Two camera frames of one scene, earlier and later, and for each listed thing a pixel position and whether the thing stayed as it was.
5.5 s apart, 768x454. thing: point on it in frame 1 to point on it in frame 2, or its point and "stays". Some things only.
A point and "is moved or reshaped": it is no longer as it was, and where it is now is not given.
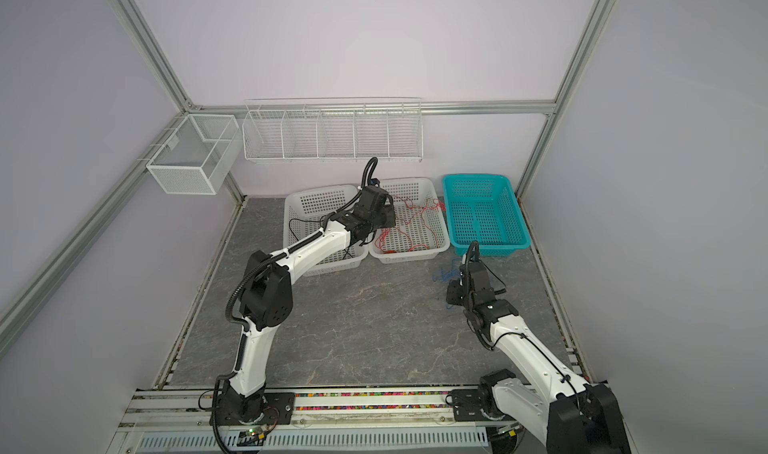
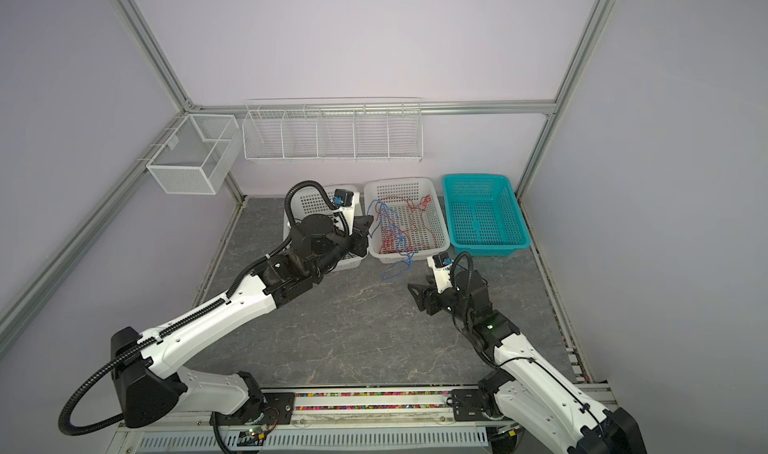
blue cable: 445,276 is moved or reshaped
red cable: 414,226 is moved or reshaped
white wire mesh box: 198,156 stays
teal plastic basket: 485,208 stays
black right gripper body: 456,294 to 447,302
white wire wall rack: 333,129 stays
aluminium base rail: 153,408 stays
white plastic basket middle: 421,230 stays
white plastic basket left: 304,211 stays
